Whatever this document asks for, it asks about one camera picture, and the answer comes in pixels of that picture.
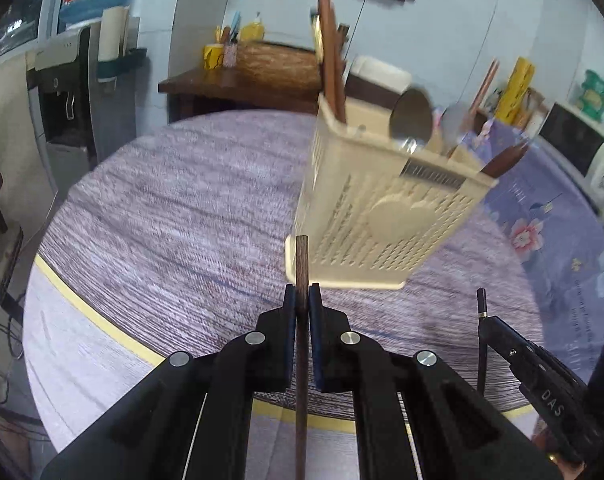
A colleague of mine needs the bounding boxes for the purple floral cloth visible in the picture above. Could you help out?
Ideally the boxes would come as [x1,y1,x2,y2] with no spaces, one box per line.
[474,120,604,401]

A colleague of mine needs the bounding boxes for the grey water dispenser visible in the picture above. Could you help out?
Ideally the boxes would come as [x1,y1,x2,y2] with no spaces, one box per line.
[26,25,148,171]

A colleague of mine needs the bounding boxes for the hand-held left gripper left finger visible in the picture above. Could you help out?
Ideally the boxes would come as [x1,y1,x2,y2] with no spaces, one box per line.
[39,284,298,480]

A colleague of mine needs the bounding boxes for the yellow plastic roll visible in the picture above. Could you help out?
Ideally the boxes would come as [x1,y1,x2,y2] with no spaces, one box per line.
[496,56,538,126]

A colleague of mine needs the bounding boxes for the black cables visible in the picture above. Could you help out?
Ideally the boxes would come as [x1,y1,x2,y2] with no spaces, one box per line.
[0,280,48,461]

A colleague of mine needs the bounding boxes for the brown wooden utensil handle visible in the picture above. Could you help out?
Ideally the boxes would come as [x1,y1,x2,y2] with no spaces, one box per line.
[481,141,529,179]

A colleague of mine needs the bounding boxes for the yellow soap bottle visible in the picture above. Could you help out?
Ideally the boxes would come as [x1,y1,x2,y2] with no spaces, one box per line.
[242,11,265,43]

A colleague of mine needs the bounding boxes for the white microwave oven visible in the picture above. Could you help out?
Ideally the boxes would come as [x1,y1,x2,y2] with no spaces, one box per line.
[537,101,604,201]

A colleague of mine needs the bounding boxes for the woven wicker basin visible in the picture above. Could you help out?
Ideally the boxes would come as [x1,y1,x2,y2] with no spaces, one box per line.
[236,41,323,93]

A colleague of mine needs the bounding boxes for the teal plastic holder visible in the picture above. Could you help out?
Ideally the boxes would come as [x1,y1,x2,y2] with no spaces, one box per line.
[97,47,148,81]

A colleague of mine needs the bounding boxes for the stack of green cans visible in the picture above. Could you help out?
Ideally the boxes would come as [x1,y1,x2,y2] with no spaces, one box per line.
[579,69,604,122]

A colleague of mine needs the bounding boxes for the wooden chair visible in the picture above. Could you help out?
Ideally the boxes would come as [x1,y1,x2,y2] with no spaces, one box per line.
[0,170,25,321]

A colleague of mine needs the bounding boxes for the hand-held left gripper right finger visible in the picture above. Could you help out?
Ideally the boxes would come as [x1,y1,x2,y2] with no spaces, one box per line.
[308,282,563,480]

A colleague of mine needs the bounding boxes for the yellow cup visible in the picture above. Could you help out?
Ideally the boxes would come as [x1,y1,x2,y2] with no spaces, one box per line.
[203,43,226,70]

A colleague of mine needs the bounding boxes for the white round pot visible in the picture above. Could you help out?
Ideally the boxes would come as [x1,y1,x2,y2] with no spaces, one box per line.
[346,55,413,108]

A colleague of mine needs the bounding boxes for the person's right hand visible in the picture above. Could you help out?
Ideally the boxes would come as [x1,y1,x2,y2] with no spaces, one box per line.
[532,430,590,480]

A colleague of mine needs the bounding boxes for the large metal spoon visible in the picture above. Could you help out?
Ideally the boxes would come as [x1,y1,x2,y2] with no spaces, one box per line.
[388,87,434,155]

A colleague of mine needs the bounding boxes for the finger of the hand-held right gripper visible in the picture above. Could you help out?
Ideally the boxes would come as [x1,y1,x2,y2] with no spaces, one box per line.
[483,315,543,386]

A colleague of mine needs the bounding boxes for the cream plastic utensil basket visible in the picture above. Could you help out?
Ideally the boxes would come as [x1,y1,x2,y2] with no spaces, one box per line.
[284,92,500,291]

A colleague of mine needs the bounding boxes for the dark wooden cabinet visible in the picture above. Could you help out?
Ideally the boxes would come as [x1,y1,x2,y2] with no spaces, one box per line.
[158,65,323,123]

